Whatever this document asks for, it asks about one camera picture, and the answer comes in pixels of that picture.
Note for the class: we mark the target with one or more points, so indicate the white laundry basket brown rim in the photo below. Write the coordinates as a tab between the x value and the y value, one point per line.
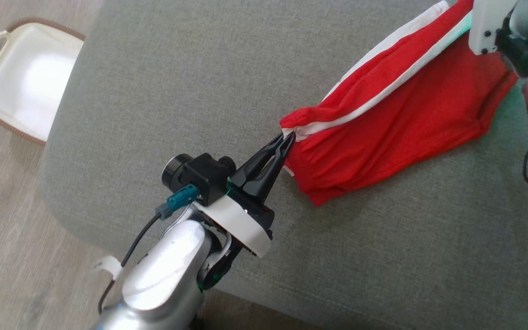
30	78

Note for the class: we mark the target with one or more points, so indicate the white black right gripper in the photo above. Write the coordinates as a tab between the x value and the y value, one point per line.
484	23

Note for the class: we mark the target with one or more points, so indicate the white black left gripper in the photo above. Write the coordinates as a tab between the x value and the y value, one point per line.
241	224

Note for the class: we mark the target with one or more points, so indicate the red shorts white stripes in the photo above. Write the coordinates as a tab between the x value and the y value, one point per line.
406	119

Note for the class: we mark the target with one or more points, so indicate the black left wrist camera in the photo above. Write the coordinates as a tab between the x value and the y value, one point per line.
200	176

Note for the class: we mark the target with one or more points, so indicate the grey fabric sofa seat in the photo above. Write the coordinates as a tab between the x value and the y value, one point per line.
177	82

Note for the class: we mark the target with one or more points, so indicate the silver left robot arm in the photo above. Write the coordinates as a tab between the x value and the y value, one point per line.
167	275

